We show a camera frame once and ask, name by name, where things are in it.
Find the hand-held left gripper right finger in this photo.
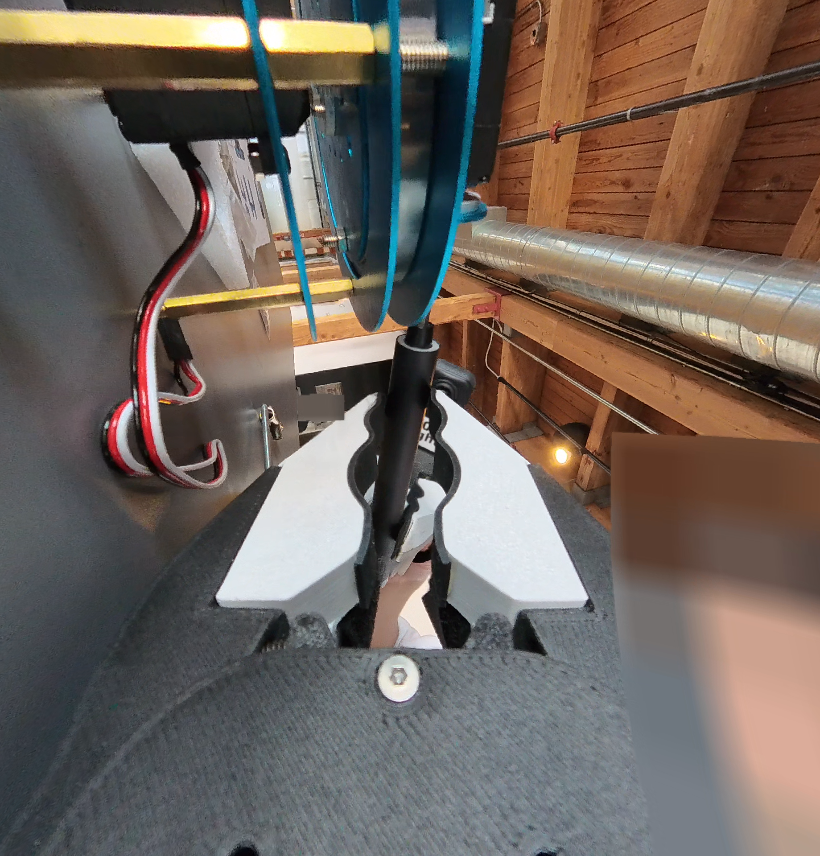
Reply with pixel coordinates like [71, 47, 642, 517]
[429, 393, 593, 626]

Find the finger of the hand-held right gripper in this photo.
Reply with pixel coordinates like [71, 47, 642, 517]
[395, 481, 445, 576]

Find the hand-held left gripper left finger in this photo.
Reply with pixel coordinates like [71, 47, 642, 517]
[216, 393, 385, 633]

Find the black screwdriver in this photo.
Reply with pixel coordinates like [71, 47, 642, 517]
[366, 321, 444, 583]

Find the blue hobby robot arm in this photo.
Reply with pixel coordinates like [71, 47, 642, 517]
[0, 0, 518, 335]

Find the thin black pipe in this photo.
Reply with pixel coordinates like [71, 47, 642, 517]
[497, 376, 611, 472]

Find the small metal bolt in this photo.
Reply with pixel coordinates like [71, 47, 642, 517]
[259, 404, 284, 470]

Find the thin metal conduit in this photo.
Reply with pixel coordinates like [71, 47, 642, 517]
[490, 320, 658, 436]

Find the grey metal panel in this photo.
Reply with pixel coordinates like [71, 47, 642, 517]
[0, 87, 297, 830]

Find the long black ceiling pipe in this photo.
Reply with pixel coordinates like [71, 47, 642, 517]
[497, 57, 820, 151]

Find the silver ventilation duct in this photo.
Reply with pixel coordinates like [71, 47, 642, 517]
[453, 221, 820, 390]

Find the red white black servo cable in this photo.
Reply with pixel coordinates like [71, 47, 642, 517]
[102, 144, 230, 489]

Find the black cable rail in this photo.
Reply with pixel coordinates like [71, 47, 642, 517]
[449, 261, 820, 429]

